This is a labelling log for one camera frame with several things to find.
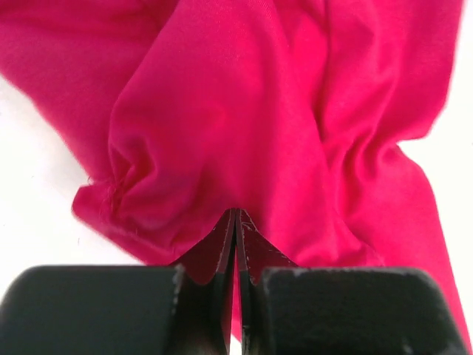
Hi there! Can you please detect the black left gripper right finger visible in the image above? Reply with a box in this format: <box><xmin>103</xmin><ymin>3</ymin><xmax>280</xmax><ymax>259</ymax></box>
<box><xmin>235</xmin><ymin>209</ymin><xmax>296</xmax><ymax>354</ymax></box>

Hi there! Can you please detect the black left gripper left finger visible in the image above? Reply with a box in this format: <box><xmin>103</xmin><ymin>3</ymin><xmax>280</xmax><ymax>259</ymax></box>
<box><xmin>169</xmin><ymin>209</ymin><xmax>236</xmax><ymax>354</ymax></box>

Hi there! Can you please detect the pink t shirt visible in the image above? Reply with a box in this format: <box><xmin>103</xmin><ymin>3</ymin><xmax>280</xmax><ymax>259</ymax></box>
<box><xmin>1</xmin><ymin>1</ymin><xmax>469</xmax><ymax>341</ymax></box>

